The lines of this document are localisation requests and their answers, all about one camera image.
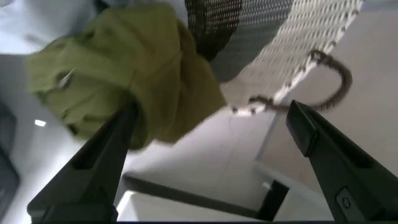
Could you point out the green long-sleeved shirt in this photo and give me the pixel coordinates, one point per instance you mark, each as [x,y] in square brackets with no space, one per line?
[124,62]

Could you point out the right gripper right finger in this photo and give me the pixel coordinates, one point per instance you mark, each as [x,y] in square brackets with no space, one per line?
[357,186]

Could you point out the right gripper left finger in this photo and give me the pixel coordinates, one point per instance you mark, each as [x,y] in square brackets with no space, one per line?
[93,186]

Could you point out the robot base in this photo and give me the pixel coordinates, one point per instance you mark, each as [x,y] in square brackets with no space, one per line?
[155,211]

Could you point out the white laundry basket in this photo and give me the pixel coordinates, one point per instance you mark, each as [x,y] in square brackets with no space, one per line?
[280,46]

